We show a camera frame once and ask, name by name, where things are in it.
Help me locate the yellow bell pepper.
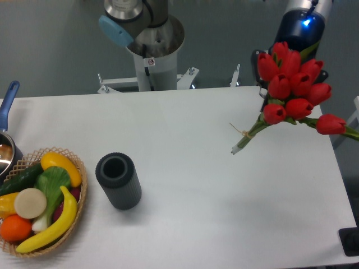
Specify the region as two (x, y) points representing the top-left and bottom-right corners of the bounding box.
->
(0, 192), (19, 219)

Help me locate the red tulip bouquet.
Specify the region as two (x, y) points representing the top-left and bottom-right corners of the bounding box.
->
(231, 41), (358, 154)

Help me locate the green bok choy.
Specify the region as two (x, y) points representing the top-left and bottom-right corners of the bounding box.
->
(32, 166), (71, 233)

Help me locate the blue handled saucepan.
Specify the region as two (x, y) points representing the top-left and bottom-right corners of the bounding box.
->
(1, 81), (23, 185)

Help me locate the white frame at right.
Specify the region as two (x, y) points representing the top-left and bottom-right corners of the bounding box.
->
(332, 95), (359, 151)

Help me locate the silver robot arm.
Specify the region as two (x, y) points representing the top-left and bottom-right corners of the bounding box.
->
(99, 1), (333, 91)

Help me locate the orange fruit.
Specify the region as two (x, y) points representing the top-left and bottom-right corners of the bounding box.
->
(1, 215), (32, 242)

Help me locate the dark red fruit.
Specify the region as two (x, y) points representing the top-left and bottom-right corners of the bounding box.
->
(52, 187), (81, 222)

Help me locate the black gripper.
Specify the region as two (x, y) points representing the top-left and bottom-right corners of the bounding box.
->
(251, 8), (329, 110)

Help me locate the woven wicker basket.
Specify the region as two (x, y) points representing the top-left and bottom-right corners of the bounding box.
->
(1, 147), (88, 258)

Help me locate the green cucumber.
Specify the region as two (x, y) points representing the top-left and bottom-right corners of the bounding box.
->
(1, 163), (44, 196)

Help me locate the black device at table edge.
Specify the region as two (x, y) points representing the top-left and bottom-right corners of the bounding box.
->
(338, 227), (358, 257)

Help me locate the yellow banana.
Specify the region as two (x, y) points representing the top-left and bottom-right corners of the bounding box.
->
(16, 186), (77, 254)

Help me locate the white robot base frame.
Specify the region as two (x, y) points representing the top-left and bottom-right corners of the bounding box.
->
(96, 64), (241, 95)

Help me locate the grey ribbed vase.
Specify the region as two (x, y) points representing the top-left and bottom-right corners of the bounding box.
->
(95, 152), (142, 210)

